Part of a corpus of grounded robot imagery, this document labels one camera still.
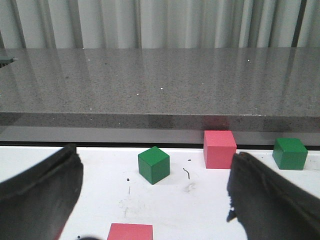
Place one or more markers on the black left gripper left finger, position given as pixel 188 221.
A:
pixel 36 204

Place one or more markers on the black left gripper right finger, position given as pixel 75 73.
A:
pixel 268 206

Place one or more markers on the green cube right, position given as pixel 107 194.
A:
pixel 289 154

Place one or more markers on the green cube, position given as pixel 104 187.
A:
pixel 289 154
pixel 154 164

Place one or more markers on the green cube left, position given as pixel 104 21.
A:
pixel 154 164

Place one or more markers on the grey stone counter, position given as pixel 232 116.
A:
pixel 164 96

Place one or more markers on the dark green object on counter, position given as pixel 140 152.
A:
pixel 6 60

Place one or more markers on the white curtain backdrop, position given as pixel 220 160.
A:
pixel 153 24

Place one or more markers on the pink cube near camera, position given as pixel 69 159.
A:
pixel 127 231

